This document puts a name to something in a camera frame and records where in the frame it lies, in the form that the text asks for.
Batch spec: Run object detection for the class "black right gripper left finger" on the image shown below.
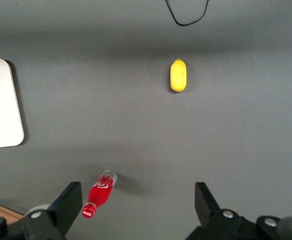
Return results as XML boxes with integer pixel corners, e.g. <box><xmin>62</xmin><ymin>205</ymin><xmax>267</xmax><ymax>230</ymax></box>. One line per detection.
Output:
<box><xmin>23</xmin><ymin>181</ymin><xmax>83</xmax><ymax>240</ymax></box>

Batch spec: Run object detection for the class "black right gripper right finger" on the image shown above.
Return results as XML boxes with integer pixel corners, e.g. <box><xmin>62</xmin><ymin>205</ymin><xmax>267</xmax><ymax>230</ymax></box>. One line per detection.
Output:
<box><xmin>185</xmin><ymin>181</ymin><xmax>259</xmax><ymax>240</ymax></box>

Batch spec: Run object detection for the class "beige plastic tray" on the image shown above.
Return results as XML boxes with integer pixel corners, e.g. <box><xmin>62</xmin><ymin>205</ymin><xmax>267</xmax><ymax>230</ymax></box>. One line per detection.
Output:
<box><xmin>0</xmin><ymin>58</ymin><xmax>26</xmax><ymax>150</ymax></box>

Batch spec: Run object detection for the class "red cola bottle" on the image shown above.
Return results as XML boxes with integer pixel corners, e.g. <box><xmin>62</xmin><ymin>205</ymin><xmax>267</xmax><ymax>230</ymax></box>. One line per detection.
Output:
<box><xmin>82</xmin><ymin>169</ymin><xmax>118</xmax><ymax>219</ymax></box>

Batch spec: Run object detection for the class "grey table mat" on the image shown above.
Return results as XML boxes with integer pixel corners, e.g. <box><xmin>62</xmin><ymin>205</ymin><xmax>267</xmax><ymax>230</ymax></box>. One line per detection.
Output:
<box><xmin>0</xmin><ymin>0</ymin><xmax>292</xmax><ymax>240</ymax></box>

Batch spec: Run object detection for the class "yellow lemon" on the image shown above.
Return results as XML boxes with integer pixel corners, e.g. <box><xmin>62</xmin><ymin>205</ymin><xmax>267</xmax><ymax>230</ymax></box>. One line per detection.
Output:
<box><xmin>170</xmin><ymin>58</ymin><xmax>188</xmax><ymax>93</ymax></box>

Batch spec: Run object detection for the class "black looped cable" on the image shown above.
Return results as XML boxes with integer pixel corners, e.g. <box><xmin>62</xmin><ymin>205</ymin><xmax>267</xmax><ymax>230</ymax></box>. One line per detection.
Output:
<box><xmin>165</xmin><ymin>0</ymin><xmax>211</xmax><ymax>27</ymax></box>

